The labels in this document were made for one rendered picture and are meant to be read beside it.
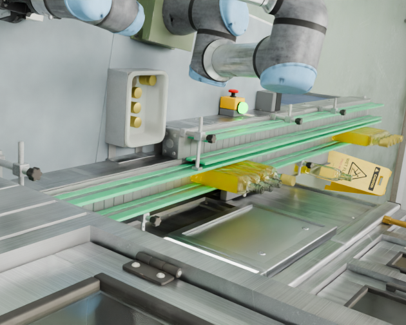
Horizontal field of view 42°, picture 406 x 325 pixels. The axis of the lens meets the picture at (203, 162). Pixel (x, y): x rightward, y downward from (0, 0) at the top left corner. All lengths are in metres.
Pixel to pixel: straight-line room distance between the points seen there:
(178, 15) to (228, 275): 1.14
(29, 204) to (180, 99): 1.19
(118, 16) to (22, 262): 0.60
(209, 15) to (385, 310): 0.91
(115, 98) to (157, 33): 0.23
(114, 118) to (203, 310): 1.11
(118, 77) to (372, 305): 0.92
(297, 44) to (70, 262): 0.71
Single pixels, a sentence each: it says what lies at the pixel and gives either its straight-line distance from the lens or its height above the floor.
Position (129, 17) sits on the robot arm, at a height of 1.12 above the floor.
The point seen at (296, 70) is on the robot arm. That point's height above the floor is 1.39.
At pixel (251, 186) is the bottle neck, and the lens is 1.66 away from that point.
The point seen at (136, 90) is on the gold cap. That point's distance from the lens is 1.60.
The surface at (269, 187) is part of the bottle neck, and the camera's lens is 1.69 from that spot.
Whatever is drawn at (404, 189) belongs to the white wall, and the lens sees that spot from 7.71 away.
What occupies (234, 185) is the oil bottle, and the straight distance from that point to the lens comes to 1.67.
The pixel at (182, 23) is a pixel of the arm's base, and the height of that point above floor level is 0.89.
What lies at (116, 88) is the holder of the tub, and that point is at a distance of 1.57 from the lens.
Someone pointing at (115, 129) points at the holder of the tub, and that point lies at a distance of 1.59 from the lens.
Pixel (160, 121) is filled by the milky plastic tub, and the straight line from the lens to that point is 1.68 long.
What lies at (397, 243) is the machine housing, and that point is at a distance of 1.90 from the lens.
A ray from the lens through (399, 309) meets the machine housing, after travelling 1.47.
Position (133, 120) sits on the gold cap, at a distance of 1.61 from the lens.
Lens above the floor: 1.89
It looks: 34 degrees down
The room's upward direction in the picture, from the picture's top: 104 degrees clockwise
